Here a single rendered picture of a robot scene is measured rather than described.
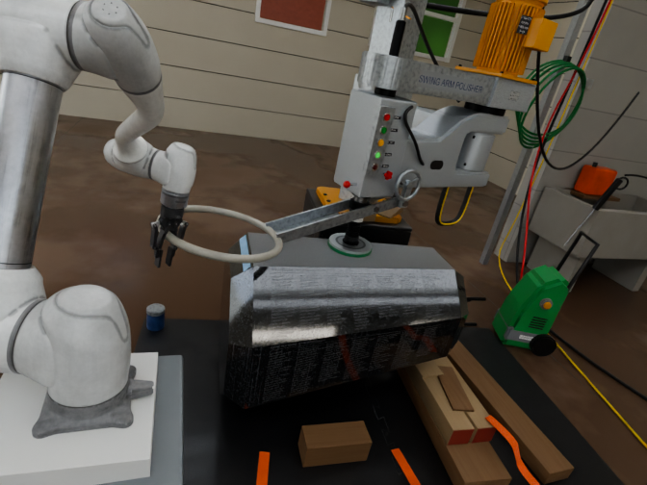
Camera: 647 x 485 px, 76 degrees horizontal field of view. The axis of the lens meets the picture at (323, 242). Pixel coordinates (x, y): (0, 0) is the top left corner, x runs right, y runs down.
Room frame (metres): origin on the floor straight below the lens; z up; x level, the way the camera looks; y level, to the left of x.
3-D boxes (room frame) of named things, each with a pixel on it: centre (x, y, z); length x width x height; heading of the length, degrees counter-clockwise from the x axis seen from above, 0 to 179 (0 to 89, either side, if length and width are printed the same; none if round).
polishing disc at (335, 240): (1.85, -0.13, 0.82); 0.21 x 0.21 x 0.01
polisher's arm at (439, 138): (2.07, -0.46, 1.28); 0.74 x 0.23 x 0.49; 126
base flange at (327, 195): (2.66, -0.17, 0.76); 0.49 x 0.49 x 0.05; 16
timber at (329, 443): (1.32, -0.22, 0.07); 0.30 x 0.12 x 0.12; 109
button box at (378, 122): (1.71, -0.14, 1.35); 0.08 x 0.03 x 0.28; 126
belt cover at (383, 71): (2.05, -0.41, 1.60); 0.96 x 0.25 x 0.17; 126
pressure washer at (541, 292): (2.59, -1.54, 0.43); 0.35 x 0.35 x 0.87; 1
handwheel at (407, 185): (1.82, -0.30, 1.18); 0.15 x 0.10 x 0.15; 126
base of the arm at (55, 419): (0.66, 0.42, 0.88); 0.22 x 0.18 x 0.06; 115
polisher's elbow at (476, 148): (2.23, -0.66, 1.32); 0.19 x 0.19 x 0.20
